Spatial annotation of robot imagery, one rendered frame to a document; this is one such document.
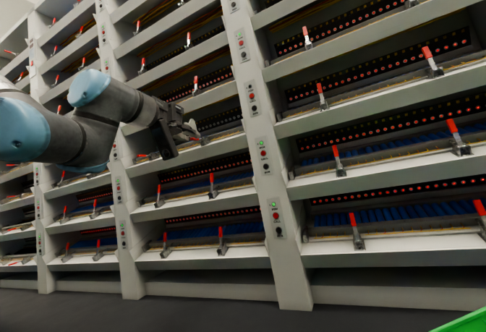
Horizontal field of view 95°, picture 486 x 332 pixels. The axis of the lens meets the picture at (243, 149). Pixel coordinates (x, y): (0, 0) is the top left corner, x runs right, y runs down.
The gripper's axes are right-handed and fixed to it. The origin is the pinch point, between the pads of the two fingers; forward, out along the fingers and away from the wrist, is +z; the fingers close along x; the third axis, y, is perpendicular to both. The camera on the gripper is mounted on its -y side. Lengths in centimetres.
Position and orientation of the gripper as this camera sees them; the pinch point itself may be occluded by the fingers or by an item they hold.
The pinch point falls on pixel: (193, 138)
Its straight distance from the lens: 79.6
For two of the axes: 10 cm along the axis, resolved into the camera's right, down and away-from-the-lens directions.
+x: -8.8, 2.3, 4.1
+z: 4.5, 2.1, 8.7
